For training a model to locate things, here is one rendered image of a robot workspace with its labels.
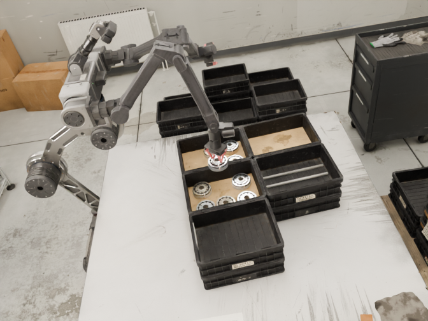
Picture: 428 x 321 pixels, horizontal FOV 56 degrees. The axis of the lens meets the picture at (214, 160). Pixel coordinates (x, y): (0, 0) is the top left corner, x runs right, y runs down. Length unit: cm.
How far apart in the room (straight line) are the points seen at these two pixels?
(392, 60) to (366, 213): 128
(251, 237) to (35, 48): 402
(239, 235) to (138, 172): 93
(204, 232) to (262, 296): 41
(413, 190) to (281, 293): 143
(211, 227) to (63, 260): 157
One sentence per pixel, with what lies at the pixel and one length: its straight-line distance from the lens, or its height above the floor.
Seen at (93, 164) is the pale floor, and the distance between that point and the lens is 402.
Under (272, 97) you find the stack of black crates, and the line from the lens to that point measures 347.
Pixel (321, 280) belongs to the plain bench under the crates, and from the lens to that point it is 202.
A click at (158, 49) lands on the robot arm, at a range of 168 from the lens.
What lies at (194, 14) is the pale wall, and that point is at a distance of 496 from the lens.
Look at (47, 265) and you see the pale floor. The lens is 338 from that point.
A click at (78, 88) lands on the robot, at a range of 198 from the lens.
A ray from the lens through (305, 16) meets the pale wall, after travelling 519.
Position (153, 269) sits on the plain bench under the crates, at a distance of 215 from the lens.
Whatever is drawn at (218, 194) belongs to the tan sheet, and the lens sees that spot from 220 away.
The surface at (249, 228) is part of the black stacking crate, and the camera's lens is 203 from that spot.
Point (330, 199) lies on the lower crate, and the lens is 220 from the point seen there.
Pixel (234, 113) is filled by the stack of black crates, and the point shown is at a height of 38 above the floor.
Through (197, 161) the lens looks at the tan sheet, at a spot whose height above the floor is 83.
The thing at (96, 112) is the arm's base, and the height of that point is 147.
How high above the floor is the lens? 243
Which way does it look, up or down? 42 degrees down
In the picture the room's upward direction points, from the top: 11 degrees counter-clockwise
